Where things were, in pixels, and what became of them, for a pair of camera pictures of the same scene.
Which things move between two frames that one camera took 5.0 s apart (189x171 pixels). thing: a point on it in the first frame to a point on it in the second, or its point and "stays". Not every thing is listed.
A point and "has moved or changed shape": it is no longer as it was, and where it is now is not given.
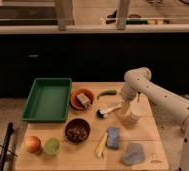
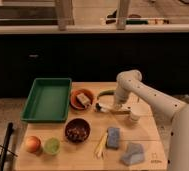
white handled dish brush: (104, 114) has moved or changed shape
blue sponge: (113, 137) stays
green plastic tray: (48, 100) stays
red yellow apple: (33, 144) stays
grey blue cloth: (133, 154) stays
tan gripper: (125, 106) to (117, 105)
